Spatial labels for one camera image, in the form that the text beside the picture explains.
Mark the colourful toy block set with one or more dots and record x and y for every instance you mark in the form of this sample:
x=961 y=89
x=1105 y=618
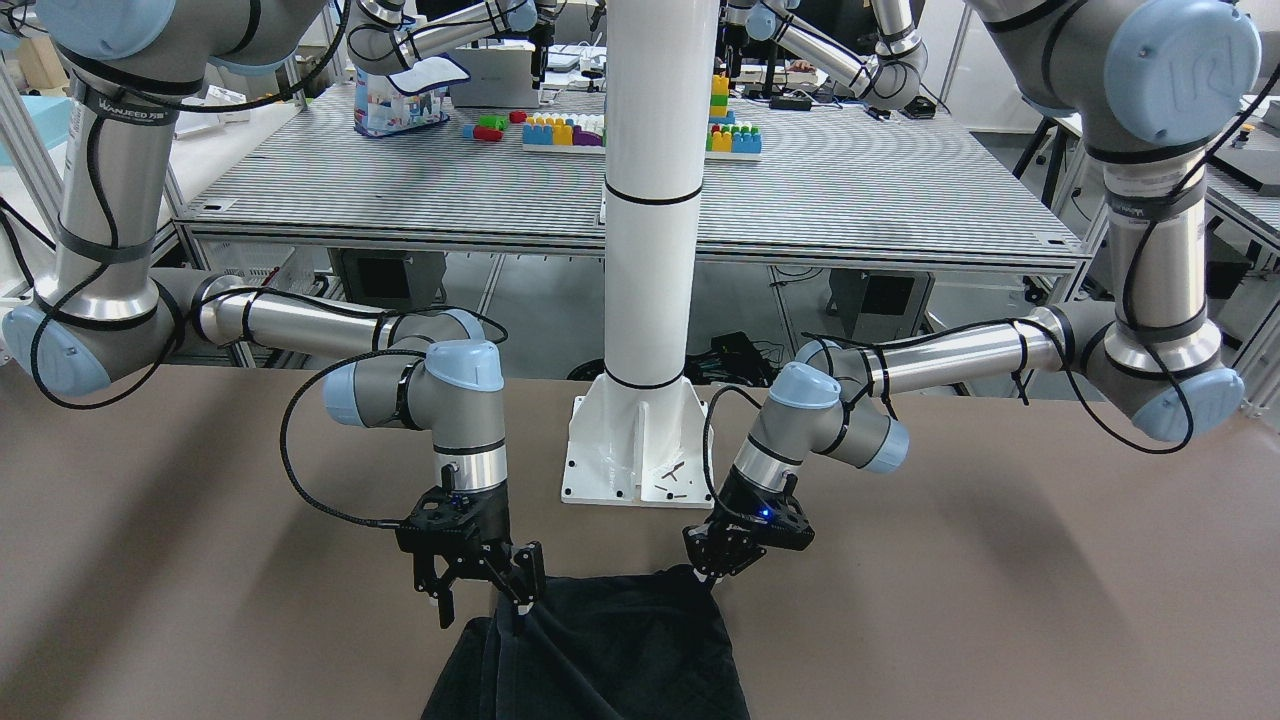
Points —
x=725 y=139

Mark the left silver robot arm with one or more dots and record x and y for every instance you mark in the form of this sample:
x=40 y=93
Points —
x=1155 y=85

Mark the blue white pouch bag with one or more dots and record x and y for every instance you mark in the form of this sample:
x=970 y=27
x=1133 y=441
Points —
x=406 y=101

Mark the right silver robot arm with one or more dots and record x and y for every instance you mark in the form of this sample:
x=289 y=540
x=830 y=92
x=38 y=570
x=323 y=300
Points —
x=104 y=312

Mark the striped aluminium frame table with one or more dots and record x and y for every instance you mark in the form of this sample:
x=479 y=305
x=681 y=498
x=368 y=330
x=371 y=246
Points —
x=818 y=195

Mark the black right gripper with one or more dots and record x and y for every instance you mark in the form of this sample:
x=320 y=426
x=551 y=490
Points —
x=492 y=521

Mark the black t-shirt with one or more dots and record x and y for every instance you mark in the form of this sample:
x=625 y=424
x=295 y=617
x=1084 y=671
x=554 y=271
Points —
x=648 y=646

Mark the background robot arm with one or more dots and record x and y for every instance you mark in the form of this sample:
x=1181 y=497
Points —
x=380 y=43

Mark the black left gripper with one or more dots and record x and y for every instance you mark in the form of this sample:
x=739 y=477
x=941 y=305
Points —
x=737 y=497

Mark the white mounting column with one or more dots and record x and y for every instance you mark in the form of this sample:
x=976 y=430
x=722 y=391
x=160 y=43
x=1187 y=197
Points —
x=635 y=436

